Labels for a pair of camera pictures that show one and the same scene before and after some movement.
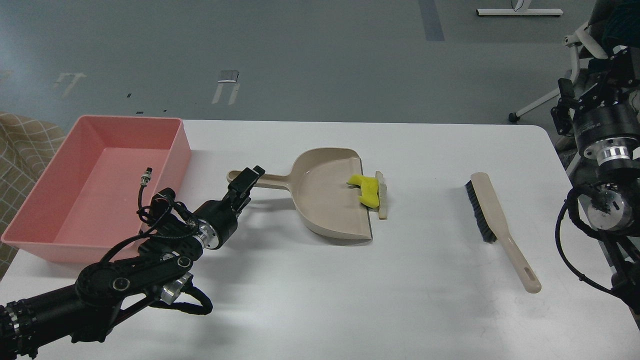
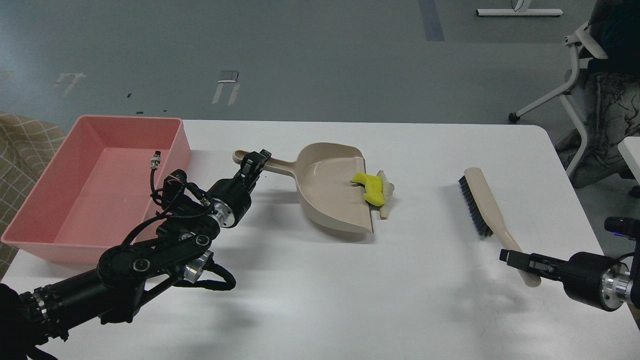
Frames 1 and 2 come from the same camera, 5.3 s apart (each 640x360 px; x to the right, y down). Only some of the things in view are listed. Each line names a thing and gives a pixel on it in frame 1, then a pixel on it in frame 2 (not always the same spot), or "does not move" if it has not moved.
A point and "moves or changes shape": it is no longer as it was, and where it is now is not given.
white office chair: x=611 y=23 does not move
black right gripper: x=608 y=106 → x=597 y=281
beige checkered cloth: x=28 y=145 does not move
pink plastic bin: x=85 y=207 does not move
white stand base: x=520 y=9 does not move
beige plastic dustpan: x=318 y=181 moves or changes shape
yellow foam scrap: x=369 y=195 moves or changes shape
